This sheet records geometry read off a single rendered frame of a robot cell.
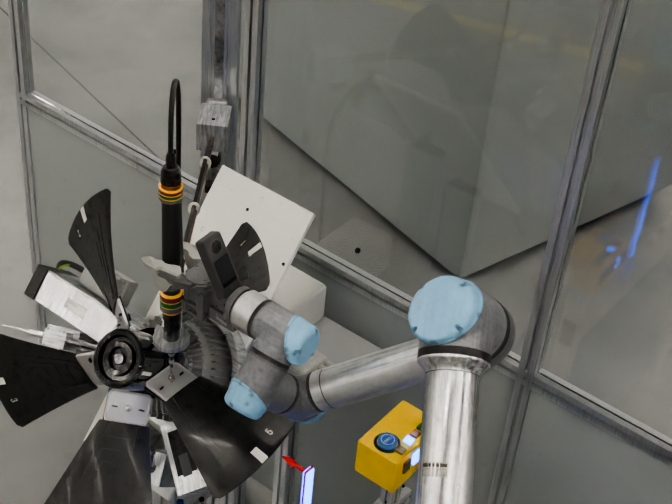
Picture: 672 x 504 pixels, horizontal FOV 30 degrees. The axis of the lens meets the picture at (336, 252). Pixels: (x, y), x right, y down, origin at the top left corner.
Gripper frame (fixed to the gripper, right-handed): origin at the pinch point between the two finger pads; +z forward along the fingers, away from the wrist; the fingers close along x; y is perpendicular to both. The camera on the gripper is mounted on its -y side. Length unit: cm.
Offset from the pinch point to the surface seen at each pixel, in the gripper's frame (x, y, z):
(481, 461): 70, 85, -40
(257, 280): 13.7, 8.8, -12.1
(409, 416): 34, 43, -38
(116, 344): -4.0, 26.2, 8.3
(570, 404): 70, 52, -58
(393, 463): 21, 43, -43
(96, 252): 7.4, 19.2, 25.6
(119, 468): -13.5, 47.1, -1.4
